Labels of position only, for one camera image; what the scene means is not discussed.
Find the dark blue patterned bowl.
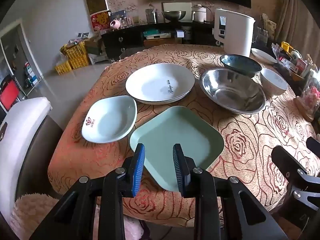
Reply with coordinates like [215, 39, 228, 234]
[219, 54, 262, 78]

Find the beige curtain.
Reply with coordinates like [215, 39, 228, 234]
[280, 0, 310, 43]

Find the steel utensil holder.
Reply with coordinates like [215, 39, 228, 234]
[146, 4, 158, 23]

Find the yellow plastic crate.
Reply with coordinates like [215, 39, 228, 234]
[55, 61, 73, 75]
[69, 54, 90, 69]
[65, 41, 88, 59]

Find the wide stainless steel bowl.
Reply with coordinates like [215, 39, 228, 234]
[199, 68, 266, 115]

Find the black TV cabinet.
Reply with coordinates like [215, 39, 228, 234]
[101, 21, 225, 60]

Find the white and brown chair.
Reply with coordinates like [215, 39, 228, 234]
[0, 96, 63, 220]

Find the white plastic basket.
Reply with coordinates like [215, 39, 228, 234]
[89, 55, 109, 64]

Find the deep steel mixing bowl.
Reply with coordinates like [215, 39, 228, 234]
[162, 11, 187, 22]

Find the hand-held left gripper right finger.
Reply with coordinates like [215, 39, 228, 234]
[172, 143, 288, 240]

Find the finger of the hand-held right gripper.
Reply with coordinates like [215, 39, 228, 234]
[306, 137, 320, 158]
[271, 145, 320, 205]

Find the small white plate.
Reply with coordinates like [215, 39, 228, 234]
[251, 47, 278, 65]

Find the pink fluffy cushion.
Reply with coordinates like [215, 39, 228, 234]
[10, 194, 60, 240]

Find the white cutting board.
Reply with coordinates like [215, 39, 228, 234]
[163, 2, 192, 18]

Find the white ceramic bowl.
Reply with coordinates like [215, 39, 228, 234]
[260, 68, 289, 97]

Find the metal shelf rack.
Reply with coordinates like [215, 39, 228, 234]
[24, 61, 40, 89]

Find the large white round plate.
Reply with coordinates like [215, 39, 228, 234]
[125, 63, 196, 105]

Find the red and gold gift box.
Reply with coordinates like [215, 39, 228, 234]
[90, 10, 112, 32]

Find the white oval dish red logo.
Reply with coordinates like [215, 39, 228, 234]
[81, 95, 137, 144]

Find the red and white box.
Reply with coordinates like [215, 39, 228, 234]
[277, 56, 308, 75]

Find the red folding chair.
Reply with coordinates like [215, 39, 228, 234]
[0, 79, 20, 110]

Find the rose-pattern tablecloth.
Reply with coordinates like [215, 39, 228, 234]
[47, 44, 317, 228]

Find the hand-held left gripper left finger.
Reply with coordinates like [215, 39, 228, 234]
[29, 143, 146, 240]

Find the green square plate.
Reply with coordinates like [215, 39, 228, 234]
[129, 106, 225, 192]

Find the white electric pot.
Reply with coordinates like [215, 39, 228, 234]
[192, 5, 208, 22]

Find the glass dome with rose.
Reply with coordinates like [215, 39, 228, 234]
[294, 77, 320, 122]

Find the yellow plastic toy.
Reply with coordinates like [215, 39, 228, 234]
[281, 42, 295, 53]

